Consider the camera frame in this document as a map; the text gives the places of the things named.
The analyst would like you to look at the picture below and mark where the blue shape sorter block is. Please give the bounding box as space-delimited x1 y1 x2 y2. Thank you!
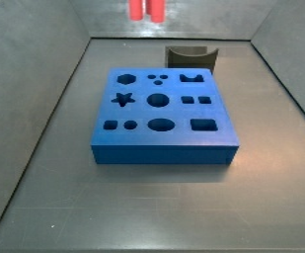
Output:
91 68 239 164

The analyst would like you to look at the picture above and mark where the red three prong peg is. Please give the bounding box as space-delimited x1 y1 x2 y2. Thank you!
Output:
128 0 164 23

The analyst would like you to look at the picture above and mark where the dark curved holder block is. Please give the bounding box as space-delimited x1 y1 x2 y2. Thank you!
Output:
164 45 219 71

